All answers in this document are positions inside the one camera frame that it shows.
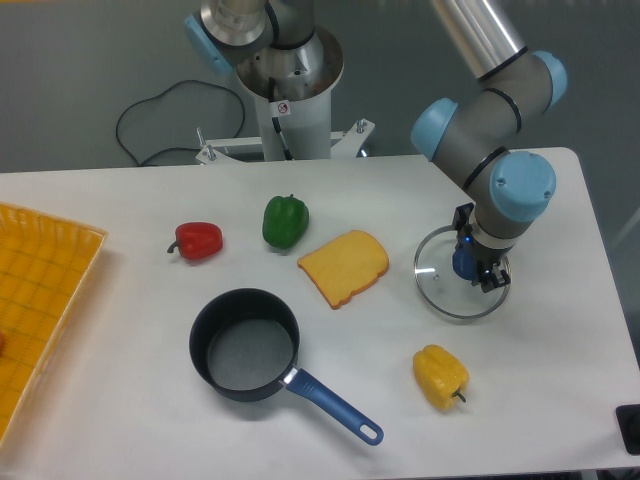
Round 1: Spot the toy toast slice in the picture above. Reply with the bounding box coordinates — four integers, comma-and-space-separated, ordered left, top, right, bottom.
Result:
297, 230, 389, 309

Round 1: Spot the black cable on floor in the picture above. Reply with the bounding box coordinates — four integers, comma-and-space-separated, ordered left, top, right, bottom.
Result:
115, 79, 247, 167

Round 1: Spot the black saucepan blue handle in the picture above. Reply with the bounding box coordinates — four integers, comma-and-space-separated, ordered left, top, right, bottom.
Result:
189, 288, 384, 446

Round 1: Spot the green bell pepper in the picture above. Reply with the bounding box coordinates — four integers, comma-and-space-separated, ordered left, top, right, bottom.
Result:
262, 195, 310, 250

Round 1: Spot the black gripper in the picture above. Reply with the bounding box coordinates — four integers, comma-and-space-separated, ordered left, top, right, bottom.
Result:
471, 234, 515, 293

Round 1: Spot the red bell pepper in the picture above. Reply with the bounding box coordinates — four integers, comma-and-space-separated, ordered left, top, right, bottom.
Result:
167, 222, 224, 261

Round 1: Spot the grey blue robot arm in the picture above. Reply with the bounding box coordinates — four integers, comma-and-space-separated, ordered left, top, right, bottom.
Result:
184, 1, 567, 291

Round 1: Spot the black device at table edge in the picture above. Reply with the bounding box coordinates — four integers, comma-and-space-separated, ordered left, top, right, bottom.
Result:
615, 404, 640, 456

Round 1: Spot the yellow plastic basket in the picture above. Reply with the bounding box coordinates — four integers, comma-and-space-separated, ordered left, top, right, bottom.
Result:
1, 203, 108, 440

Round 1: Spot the glass lid blue knob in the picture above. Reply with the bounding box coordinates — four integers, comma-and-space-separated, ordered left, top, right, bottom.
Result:
413, 226, 511, 324

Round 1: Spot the yellow bell pepper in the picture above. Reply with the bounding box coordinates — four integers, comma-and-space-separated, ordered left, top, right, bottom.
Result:
413, 344, 470, 411

